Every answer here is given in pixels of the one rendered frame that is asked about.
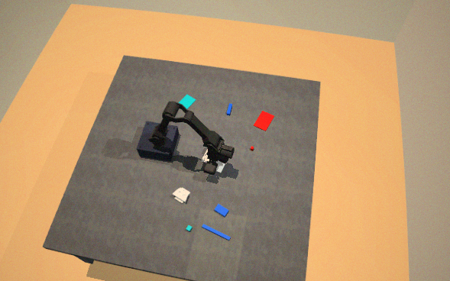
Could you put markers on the red flat rectangular plate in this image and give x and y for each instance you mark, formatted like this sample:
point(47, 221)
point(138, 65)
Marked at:
point(264, 120)

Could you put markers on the blue flat bar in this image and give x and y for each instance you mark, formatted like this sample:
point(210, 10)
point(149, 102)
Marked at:
point(216, 232)

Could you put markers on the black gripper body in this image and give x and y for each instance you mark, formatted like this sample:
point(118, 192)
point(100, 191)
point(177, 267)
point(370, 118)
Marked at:
point(211, 167)

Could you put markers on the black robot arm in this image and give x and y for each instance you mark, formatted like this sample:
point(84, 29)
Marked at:
point(211, 139)

